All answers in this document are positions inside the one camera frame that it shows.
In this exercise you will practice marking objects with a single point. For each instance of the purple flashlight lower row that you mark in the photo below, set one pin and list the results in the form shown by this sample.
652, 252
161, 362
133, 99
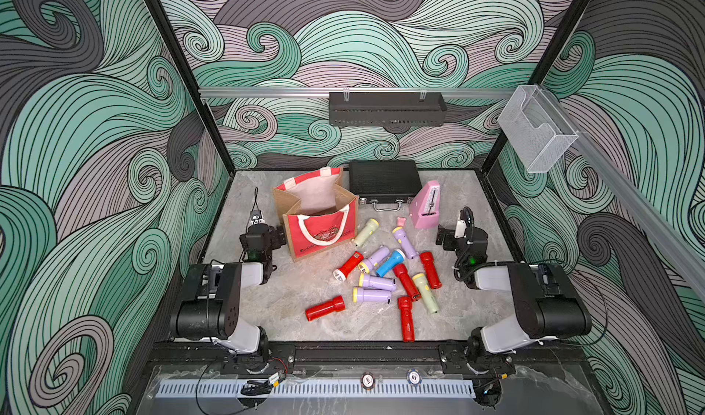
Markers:
364, 295

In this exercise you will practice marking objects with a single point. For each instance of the black wall-mounted shelf tray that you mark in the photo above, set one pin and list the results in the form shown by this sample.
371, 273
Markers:
387, 109

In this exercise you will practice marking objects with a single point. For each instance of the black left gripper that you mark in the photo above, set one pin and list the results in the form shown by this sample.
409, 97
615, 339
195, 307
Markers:
278, 236

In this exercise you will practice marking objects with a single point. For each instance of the pale green flashlight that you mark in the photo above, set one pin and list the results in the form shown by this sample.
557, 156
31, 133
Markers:
422, 283
370, 227

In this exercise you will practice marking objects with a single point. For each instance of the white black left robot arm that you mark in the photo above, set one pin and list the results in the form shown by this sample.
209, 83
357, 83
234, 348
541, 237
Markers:
208, 309

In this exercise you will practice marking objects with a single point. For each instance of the clear plastic wall bin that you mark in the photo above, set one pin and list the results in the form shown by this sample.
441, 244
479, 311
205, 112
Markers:
537, 127

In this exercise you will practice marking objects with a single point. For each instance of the aluminium rail back wall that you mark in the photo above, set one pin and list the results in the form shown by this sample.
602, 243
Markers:
322, 92

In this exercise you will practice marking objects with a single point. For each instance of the black front mounting rail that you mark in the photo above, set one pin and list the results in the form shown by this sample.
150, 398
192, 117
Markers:
455, 354

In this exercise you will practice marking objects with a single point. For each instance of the red canvas tote bag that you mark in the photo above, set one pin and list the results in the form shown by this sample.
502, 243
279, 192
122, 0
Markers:
316, 211

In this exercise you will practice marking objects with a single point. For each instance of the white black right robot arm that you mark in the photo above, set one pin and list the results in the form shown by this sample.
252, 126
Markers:
546, 305

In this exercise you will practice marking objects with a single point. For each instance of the purple flashlight middle row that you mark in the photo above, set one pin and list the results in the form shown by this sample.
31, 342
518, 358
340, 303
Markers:
381, 283

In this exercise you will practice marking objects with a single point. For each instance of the purple flashlight row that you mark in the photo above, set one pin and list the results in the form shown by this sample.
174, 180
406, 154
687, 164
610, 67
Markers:
364, 295
381, 283

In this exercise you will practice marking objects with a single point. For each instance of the pink metronome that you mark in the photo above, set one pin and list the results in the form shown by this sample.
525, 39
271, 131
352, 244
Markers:
424, 209

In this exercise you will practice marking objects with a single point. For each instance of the red flashlight white head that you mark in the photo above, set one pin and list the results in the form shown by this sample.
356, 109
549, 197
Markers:
341, 273

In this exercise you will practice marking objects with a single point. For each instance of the aluminium rail wall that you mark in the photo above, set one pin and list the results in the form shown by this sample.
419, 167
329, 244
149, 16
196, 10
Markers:
322, 92
608, 152

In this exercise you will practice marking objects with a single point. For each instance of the aluminium rail right wall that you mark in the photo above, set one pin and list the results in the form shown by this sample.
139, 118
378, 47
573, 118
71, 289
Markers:
608, 152

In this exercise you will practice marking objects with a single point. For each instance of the blue flashlight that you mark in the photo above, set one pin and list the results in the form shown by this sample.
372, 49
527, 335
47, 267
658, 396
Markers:
395, 258

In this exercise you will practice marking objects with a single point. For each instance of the white slotted cable duct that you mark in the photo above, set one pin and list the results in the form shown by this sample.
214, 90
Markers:
319, 388

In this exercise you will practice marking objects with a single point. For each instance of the black hard carry case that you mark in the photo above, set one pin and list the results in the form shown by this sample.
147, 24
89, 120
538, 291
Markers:
384, 182

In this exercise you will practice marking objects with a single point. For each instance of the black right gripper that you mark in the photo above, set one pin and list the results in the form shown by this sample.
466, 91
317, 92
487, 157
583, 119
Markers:
444, 236

